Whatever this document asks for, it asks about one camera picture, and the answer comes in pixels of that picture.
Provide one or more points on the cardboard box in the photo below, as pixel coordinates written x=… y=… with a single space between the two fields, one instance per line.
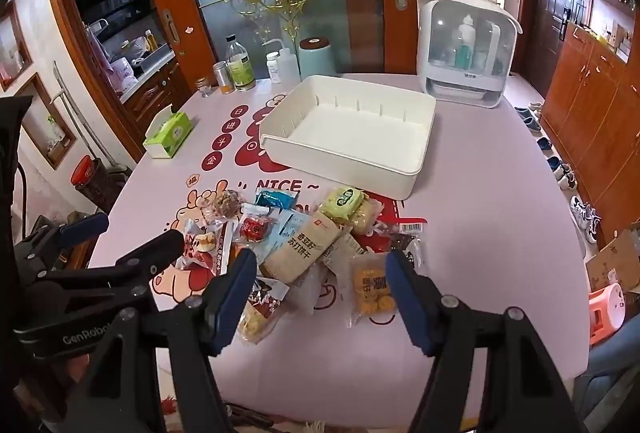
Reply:
x=615 y=263

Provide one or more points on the yellow cookie clear packet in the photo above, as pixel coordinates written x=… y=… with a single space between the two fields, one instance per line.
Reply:
x=372 y=290

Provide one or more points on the pink plastic stool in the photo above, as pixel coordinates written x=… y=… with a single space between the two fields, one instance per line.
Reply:
x=605 y=313

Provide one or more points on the green tissue box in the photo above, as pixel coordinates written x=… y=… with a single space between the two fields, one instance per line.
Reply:
x=170 y=130

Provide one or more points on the white squeeze bottle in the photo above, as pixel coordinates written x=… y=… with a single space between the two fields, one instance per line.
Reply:
x=289 y=65

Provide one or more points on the mint canister brown lid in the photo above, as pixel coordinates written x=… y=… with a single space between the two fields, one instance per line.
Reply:
x=316 y=60

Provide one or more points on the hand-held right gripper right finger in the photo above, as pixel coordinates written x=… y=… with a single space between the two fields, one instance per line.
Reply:
x=407 y=303

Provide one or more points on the beige cracker packet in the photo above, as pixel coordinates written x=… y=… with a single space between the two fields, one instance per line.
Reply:
x=295 y=253

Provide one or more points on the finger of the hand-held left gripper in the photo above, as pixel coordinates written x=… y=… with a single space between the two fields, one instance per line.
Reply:
x=155 y=250
x=85 y=226

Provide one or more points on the yellow-label cookie packet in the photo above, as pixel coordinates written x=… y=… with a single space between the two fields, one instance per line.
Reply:
x=345 y=205

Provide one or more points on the light blue cracker packet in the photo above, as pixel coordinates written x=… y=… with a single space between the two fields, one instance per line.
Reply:
x=287 y=225

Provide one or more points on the glass bottle green label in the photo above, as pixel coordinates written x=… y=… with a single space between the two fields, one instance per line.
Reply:
x=241 y=68

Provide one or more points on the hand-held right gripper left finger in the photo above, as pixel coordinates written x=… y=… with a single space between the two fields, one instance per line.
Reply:
x=235 y=298

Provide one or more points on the red round snack packet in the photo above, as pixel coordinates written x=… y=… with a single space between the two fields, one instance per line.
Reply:
x=255 y=229

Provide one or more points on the white pump bottle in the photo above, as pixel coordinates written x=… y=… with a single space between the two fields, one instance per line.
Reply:
x=467 y=33

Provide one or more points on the white pill bottle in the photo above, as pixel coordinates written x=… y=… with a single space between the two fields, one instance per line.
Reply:
x=274 y=69

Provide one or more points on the red-lidded plastic jar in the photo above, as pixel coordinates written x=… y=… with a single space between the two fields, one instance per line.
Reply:
x=87 y=173

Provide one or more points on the glass spice jar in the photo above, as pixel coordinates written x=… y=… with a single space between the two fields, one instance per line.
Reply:
x=223 y=78

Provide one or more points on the dark brown snack packet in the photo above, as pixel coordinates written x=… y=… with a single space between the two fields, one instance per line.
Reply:
x=407 y=240

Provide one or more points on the dark entrance door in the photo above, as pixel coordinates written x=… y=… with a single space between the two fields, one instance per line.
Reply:
x=545 y=23

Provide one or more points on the blue snack packet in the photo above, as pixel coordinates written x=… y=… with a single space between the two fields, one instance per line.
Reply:
x=272 y=200

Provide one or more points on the row of shoes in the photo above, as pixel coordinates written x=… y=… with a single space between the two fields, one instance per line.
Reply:
x=582 y=210

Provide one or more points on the brown nut snack packet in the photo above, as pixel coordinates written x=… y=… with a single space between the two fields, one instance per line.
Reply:
x=227 y=203

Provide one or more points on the white red snack packet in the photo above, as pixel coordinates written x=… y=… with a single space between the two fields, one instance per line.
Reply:
x=200 y=245

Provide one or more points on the wooden shoe cabinet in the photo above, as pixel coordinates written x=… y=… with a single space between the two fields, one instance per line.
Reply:
x=595 y=113

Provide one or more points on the white plastic tray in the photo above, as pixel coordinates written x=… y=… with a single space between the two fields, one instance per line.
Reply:
x=350 y=138

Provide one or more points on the yellow bottle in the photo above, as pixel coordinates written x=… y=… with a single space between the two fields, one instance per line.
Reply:
x=151 y=40

